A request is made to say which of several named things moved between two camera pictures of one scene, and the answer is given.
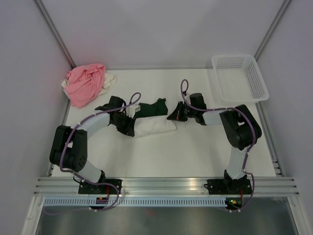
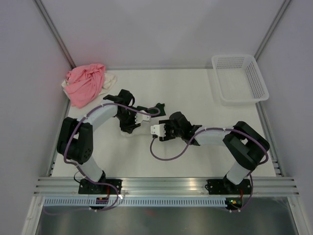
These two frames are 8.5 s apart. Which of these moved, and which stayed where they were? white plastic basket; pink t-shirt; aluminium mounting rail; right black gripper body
Moved: right black gripper body
Stayed: aluminium mounting rail; white plastic basket; pink t-shirt
